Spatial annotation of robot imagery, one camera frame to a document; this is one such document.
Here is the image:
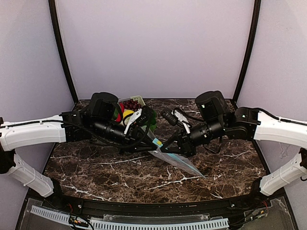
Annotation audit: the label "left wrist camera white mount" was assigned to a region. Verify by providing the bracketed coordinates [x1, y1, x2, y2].
[124, 106, 154, 135]

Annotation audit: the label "yellow lemon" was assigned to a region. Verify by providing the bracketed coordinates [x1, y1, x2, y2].
[123, 110, 134, 119]

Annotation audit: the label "green bok choy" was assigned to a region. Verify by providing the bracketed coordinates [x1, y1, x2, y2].
[144, 109, 157, 132]

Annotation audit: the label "black curved front rail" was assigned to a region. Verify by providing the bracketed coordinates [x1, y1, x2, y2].
[43, 191, 264, 222]

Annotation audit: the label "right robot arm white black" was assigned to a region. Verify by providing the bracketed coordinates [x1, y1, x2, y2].
[160, 91, 307, 196]

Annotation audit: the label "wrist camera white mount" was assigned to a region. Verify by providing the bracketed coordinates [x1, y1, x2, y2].
[161, 108, 192, 134]
[124, 106, 154, 135]

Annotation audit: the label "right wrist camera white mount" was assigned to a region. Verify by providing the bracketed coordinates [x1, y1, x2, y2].
[161, 108, 192, 134]

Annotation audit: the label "beige plastic basket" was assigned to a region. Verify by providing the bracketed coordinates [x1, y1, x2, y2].
[118, 96, 145, 107]

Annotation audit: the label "clear zip top bag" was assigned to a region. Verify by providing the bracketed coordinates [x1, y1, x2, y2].
[143, 124, 206, 178]

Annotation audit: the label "long red chili pepper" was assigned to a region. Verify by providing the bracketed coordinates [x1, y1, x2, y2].
[116, 103, 124, 122]

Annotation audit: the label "dark red grapes bunch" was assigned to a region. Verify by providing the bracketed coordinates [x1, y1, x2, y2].
[122, 99, 142, 111]

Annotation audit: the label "left black frame post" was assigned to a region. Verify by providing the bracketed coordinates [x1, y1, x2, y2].
[48, 0, 79, 104]

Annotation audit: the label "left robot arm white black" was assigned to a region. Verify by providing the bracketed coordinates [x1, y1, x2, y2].
[0, 92, 159, 198]

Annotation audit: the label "white slotted cable duct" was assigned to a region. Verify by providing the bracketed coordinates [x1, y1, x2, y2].
[30, 205, 229, 230]

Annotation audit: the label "right black frame post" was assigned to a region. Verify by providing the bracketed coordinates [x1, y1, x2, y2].
[232, 0, 261, 103]

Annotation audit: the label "black frame post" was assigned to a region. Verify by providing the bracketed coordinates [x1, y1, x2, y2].
[232, 0, 261, 103]
[48, 0, 79, 104]

